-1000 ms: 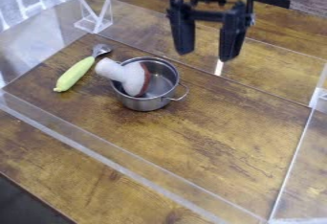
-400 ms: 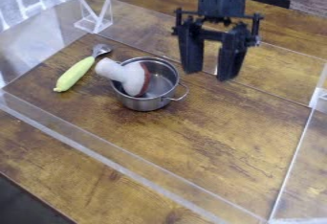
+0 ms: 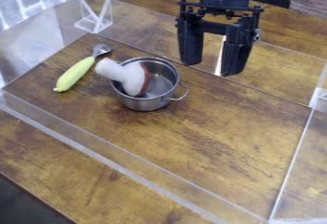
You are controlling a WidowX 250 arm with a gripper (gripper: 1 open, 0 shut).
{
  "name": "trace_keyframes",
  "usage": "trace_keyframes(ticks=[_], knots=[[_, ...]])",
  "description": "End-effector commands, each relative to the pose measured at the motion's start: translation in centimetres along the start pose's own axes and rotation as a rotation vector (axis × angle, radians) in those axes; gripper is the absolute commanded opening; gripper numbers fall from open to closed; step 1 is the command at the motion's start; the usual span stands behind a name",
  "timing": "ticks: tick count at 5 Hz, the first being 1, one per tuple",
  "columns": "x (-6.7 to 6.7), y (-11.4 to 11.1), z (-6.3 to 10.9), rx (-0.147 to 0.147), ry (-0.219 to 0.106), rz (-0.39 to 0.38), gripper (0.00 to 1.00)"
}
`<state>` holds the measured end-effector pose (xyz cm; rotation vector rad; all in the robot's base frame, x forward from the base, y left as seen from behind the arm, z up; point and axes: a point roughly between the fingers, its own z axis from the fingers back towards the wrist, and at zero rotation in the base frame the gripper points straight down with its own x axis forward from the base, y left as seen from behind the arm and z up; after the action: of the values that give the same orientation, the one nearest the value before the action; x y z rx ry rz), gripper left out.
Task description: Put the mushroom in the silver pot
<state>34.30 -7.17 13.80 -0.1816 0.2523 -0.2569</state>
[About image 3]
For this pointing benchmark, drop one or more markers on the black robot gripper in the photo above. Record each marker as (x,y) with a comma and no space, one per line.
(227,17)

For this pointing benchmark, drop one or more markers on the white plush mushroom red cap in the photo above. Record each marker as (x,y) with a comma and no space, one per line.
(132,75)

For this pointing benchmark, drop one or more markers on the small silver metal pot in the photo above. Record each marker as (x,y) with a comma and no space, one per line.
(165,87)

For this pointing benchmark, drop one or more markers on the clear acrylic triangular bracket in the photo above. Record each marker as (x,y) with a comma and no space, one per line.
(93,23)

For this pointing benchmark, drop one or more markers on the yellow-green handled metal spoon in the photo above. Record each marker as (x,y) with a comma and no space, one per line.
(79,69)

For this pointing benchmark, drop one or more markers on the clear acrylic enclosure wall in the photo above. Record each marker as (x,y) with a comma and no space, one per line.
(233,155)

